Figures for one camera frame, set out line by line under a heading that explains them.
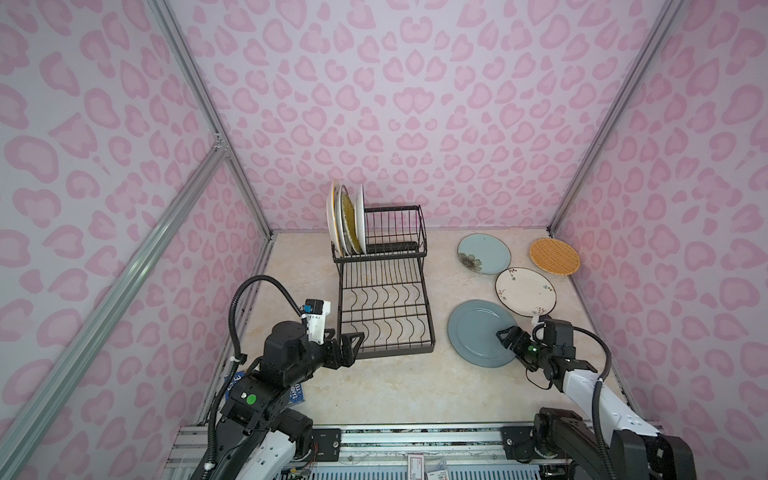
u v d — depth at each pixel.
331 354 0.60
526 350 0.77
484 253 1.12
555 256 1.11
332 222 0.72
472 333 0.93
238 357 0.53
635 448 0.41
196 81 0.79
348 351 0.61
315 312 0.61
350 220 0.77
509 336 0.80
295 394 0.80
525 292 1.01
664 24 0.71
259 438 0.47
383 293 1.01
